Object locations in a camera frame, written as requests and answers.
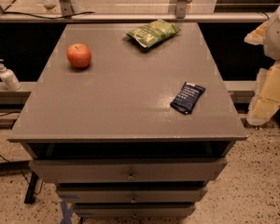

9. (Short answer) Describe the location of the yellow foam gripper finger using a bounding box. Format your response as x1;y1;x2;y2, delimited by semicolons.
244;21;268;46
246;61;280;126

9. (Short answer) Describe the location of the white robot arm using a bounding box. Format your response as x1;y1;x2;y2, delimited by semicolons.
244;6;280;126

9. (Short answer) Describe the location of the red apple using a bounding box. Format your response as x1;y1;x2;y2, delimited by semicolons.
66;43;91;68

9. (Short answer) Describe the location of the white pump bottle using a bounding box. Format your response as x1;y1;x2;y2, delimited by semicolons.
0;59;21;91

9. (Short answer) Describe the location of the grey drawer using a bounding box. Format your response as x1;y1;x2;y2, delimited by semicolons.
74;203;195;217
29;158;227;183
56;185;207;203

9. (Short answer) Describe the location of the bottom grey drawer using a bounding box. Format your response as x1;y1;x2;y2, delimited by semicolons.
74;203;195;217

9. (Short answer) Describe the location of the grey drawer cabinet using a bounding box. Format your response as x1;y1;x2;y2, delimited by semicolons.
7;22;248;218

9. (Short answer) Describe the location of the green chip bag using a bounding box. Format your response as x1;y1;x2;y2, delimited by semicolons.
127;20;180;49

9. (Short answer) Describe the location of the black cable on floor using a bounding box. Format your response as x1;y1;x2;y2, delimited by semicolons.
0;110;45;196

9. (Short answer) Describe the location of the dark blue rxbar wrapper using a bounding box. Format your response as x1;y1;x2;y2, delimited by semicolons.
170;82;205;115

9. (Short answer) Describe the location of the top grey drawer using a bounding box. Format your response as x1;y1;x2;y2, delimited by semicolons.
29;158;227;183

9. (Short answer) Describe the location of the black metal floor stand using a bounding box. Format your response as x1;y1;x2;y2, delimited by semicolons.
24;172;38;204

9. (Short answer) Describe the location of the middle grey drawer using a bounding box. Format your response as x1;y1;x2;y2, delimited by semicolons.
56;185;207;203

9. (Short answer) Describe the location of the black cable on ledge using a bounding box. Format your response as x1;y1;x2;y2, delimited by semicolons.
3;10;95;20

